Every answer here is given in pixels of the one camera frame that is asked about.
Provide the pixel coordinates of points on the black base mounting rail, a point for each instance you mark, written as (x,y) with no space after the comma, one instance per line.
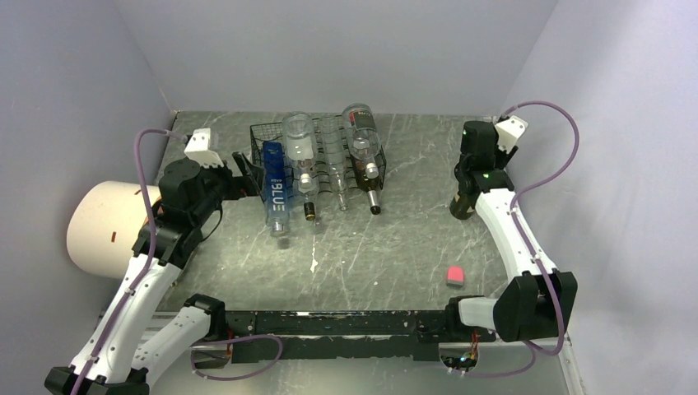
(351,334)

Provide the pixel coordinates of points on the small pink block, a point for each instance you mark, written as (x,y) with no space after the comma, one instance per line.
(455,277)

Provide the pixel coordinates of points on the clear bottle black cap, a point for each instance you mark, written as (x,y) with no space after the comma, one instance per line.
(308,199)

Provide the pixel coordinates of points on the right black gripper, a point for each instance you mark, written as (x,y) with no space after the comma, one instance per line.
(502,155)

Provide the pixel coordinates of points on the clear slim bottle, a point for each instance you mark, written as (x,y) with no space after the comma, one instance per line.
(338,184)
(333,145)

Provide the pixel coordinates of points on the tall blue square bottle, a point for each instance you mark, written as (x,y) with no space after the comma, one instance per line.
(275,188)

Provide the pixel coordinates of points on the green wine bottle black neck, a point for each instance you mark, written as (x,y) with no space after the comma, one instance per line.
(462,205)

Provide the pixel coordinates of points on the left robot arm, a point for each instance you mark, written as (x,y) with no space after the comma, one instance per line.
(116,360)

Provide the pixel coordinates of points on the round clear bottle white cap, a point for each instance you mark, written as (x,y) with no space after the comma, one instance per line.
(301,149)

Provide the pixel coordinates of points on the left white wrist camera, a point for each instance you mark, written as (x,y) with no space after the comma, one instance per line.
(202,148)

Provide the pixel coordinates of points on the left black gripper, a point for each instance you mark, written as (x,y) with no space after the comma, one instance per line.
(248,184)

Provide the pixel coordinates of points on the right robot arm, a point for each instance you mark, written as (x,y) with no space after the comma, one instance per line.
(537,302)

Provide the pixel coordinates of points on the clear round labelled bottle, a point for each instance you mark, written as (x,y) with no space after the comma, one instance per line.
(362,137)

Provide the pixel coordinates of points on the white orange cylinder drum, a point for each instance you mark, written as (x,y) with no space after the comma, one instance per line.
(104,228)

